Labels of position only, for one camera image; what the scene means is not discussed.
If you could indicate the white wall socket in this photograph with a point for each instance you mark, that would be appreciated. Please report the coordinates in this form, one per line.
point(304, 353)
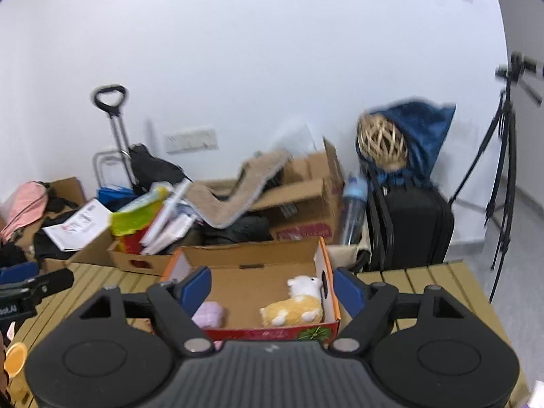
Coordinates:
point(191, 140)

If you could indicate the clear blue-capped water bottle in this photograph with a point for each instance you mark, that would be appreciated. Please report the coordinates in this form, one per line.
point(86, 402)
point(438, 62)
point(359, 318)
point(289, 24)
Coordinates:
point(352, 212)

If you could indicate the black folding chair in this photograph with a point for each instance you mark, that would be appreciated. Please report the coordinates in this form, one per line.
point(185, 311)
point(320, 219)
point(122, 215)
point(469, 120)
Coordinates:
point(412, 225)

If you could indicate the stack of white papers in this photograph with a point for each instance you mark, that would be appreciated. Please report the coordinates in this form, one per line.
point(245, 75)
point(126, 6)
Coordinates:
point(170, 225)

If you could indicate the white printed booklet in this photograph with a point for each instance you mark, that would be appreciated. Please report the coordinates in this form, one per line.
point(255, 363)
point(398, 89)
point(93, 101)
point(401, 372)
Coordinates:
point(76, 225)

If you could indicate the blue plastic bag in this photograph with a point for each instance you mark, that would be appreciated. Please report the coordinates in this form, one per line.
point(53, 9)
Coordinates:
point(112, 197)

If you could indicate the pink satin cloth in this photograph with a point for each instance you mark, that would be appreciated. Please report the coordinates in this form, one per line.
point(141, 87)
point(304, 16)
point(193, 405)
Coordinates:
point(217, 345)

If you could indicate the dark clothes pile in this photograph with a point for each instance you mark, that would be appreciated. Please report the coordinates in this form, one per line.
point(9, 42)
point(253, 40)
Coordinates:
point(17, 255)

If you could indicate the pink backpack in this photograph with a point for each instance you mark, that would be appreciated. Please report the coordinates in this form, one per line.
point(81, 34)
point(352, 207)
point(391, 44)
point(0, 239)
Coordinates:
point(23, 208)

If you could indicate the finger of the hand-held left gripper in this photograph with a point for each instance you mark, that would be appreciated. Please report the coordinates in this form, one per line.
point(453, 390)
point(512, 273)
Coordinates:
point(51, 281)

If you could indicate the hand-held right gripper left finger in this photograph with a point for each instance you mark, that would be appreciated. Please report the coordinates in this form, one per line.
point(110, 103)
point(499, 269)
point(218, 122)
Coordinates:
point(197, 285)

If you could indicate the black cloth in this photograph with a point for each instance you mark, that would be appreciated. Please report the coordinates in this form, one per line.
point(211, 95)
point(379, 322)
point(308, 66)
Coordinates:
point(242, 229)

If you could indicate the black folding hand trolley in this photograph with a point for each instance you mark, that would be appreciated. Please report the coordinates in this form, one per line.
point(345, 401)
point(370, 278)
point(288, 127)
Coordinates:
point(120, 136)

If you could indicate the woven rattan ball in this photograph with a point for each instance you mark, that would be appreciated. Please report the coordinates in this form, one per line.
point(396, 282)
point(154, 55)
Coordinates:
point(380, 142)

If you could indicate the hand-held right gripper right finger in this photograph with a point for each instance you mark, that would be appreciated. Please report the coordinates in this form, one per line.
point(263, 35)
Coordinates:
point(346, 290)

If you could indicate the cream fabric bin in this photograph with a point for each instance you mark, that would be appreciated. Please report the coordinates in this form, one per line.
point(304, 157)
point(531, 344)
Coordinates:
point(344, 257)

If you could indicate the black bag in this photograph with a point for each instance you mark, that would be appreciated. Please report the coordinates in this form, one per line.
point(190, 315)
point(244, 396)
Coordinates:
point(153, 170)

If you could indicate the purple striped cloth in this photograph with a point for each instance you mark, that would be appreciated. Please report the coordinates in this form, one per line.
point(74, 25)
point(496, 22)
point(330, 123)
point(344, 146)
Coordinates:
point(208, 314)

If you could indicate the orange round object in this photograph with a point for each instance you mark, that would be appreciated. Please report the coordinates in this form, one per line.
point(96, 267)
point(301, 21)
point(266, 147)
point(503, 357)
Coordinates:
point(15, 359)

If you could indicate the large brown cardboard box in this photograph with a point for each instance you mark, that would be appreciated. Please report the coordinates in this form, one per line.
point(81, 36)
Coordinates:
point(297, 199)

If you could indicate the yellow-green packet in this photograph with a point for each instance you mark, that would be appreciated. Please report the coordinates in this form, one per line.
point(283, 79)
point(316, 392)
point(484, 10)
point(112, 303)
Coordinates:
point(131, 221)

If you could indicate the orange-rimmed cardboard box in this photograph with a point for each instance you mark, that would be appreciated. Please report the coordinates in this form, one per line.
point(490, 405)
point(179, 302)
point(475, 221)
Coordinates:
point(255, 289)

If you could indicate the black camera tripod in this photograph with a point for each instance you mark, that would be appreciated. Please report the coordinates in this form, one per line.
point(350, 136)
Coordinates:
point(508, 136)

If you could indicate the open plain cardboard box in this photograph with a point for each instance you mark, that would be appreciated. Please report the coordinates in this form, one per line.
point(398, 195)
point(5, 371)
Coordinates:
point(95, 250)

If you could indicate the dark blue fabric bag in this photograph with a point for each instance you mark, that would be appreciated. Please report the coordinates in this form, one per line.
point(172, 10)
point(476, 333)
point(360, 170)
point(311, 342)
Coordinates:
point(425, 136)

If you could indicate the white and yellow alpaca plush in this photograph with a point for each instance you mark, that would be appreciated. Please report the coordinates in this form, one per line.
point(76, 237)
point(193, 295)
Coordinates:
point(293, 308)

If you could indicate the beige fluffy mat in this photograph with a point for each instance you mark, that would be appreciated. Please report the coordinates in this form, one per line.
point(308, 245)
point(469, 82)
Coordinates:
point(221, 208)

